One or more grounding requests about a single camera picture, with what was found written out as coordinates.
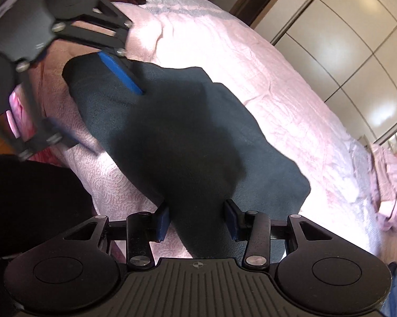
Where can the dark grey long-sleeve shirt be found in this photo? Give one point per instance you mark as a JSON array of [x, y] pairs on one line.
[[185, 138]]

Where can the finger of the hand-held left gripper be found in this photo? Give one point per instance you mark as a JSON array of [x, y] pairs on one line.
[[120, 72], [53, 138]]

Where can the pink crumpled cloth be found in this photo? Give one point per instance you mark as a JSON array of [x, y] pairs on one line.
[[391, 178]]

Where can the white wardrobe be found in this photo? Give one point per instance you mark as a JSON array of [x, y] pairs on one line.
[[350, 39]]

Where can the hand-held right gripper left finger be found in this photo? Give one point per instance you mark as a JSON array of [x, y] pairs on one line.
[[163, 224]]

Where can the pink bedspread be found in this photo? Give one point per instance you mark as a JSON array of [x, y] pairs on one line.
[[251, 72]]

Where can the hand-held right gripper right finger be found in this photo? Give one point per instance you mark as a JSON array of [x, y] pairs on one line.
[[230, 221]]

